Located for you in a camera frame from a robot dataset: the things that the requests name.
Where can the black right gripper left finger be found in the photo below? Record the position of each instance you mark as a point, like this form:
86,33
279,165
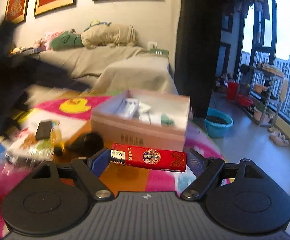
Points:
88,171

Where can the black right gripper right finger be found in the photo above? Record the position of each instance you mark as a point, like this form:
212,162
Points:
206,170

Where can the red lighter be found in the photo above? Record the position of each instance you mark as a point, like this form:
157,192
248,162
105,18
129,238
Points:
149,158

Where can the green plastic crank handle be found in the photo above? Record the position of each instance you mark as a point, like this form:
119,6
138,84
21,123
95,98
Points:
166,120

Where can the white battery case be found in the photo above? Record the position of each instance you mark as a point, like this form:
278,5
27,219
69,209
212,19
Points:
127,108

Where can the white square charger block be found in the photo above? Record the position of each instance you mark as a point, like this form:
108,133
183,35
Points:
147,116

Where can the black cone cup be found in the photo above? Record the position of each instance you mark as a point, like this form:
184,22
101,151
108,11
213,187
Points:
87,144

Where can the blue plastic basin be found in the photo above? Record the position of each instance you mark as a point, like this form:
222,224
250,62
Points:
217,123

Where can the colourful cartoon play mat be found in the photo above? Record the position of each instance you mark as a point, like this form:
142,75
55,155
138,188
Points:
118,178

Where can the black rectangular case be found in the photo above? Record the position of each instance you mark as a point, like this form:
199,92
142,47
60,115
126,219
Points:
43,130

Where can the clear plastic bag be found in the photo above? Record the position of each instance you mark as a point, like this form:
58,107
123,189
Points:
28,151

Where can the red framed picture left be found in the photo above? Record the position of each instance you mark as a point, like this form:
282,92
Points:
16,11

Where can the green plush toy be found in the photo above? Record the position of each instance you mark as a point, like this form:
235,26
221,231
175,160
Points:
66,40

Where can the pink cardboard box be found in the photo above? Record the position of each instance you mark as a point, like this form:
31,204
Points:
113,128

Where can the pair of slippers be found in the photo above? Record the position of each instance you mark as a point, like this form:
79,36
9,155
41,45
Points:
279,139

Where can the red bucket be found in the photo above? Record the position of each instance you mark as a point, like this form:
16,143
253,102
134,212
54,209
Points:
231,91

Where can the metal shoe rack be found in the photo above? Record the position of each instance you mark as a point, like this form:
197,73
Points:
262,94

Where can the beige covered sofa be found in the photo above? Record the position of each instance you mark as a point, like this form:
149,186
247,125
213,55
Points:
113,69

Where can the beige pillow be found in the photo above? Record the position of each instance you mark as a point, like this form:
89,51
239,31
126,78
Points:
110,35

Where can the black curtain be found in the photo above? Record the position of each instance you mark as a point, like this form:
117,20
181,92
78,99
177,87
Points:
197,47

